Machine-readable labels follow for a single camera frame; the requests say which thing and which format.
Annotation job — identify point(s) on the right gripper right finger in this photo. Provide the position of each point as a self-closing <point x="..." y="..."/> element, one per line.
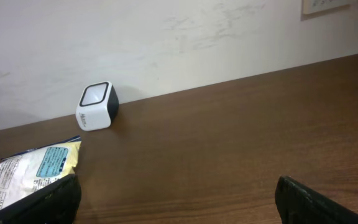
<point x="299" y="204"/>

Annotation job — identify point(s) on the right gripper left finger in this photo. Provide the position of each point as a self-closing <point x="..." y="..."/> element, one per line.
<point x="57" y="203"/>

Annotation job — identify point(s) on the white barcode scanner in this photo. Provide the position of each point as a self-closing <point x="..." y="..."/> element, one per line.
<point x="98" y="106"/>

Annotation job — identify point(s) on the wall plate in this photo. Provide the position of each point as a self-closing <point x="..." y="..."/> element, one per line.
<point x="313" y="6"/>

